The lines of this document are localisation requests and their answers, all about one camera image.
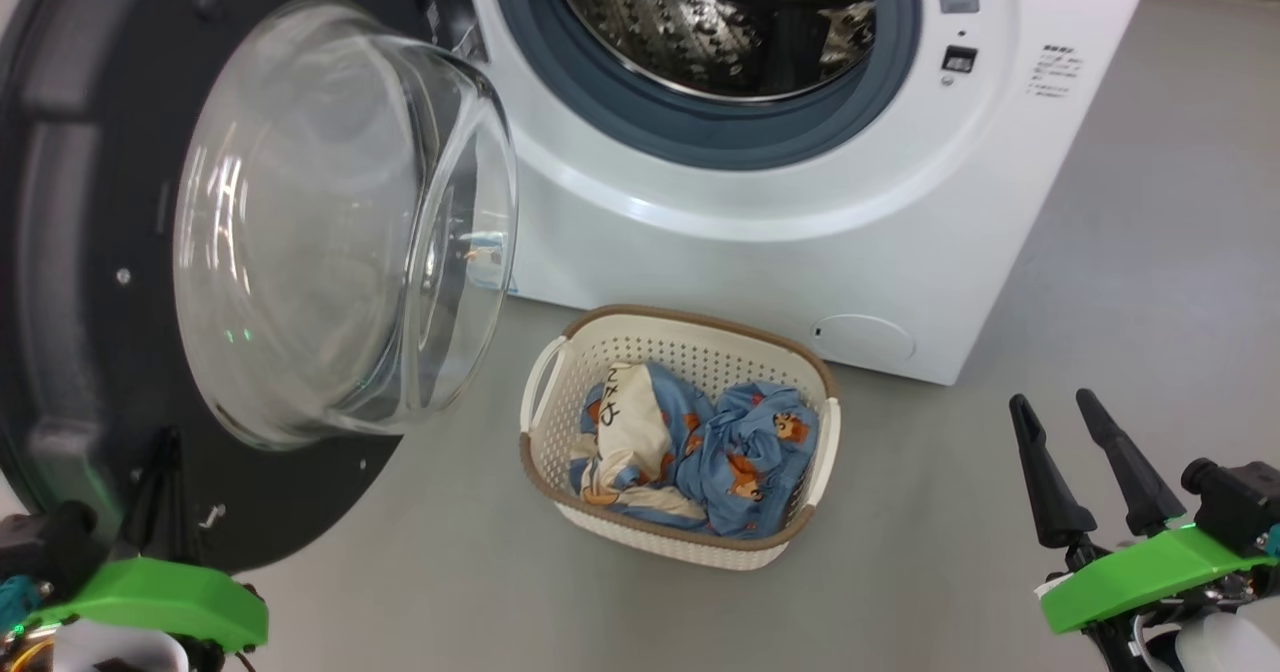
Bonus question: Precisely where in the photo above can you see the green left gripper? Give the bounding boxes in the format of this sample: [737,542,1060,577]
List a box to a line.
[30,427,269,653]

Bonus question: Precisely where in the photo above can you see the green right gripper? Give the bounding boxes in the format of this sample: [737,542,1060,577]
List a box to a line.
[1009,388,1280,643]

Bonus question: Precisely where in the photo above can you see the black round glass washer door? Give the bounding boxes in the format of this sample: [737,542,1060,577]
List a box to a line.
[0,0,521,573]

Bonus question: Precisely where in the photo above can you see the blue bear print garment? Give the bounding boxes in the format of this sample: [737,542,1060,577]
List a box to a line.
[570,362,821,538]

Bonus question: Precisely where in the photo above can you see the cream printed garment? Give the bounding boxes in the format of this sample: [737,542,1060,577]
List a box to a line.
[590,362,706,525]

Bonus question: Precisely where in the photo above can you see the white front-load washing machine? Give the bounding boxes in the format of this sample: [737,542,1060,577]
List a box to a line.
[420,0,1166,388]

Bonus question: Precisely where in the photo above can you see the steel washing machine drum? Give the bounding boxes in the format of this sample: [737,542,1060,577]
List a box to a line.
[545,0,879,103]

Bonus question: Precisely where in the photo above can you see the round white filter cover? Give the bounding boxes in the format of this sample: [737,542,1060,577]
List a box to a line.
[812,314,916,363]

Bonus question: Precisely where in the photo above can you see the small printed text label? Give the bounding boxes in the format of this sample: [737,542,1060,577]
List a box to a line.
[1030,45,1086,100]

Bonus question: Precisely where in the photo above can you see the cream perforated laundry basket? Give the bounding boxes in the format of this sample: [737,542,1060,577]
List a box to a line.
[518,304,842,571]

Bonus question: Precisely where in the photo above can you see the teal left camera connector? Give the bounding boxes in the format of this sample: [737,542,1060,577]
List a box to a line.
[0,577,41,628]

